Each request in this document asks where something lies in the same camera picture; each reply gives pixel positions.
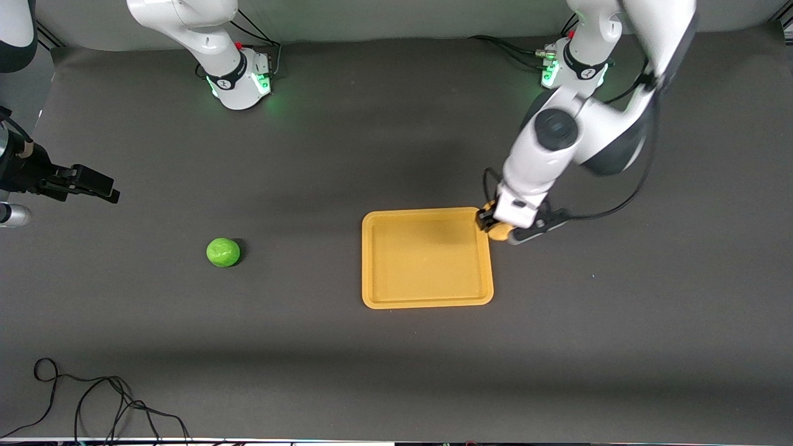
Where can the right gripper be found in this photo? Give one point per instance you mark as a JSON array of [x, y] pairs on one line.
[[34, 172]]

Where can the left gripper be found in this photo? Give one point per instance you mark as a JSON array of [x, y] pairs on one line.
[[483, 218]]

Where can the yellow potato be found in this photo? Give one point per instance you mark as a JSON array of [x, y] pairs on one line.
[[499, 233]]

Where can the green apple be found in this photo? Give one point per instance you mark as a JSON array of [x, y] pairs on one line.
[[223, 253]]

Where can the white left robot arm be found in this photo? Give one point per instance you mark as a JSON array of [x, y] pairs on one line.
[[557, 161]]

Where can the yellow plastic tray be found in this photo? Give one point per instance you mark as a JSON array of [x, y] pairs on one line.
[[427, 272]]

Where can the dark grey table mat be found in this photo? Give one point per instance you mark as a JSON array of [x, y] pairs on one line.
[[396, 371]]

